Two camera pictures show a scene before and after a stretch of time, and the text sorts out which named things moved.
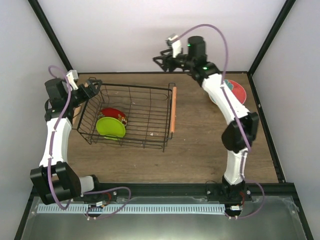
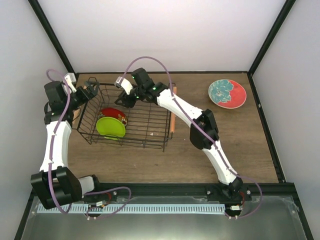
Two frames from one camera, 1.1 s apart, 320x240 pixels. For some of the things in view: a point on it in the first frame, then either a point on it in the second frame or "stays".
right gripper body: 168,63 → 140,92
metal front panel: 279,220 stays
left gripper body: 83,98 stays
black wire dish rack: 129,115 stays
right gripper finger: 162,65 → 122,99
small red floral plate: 110,112 stays
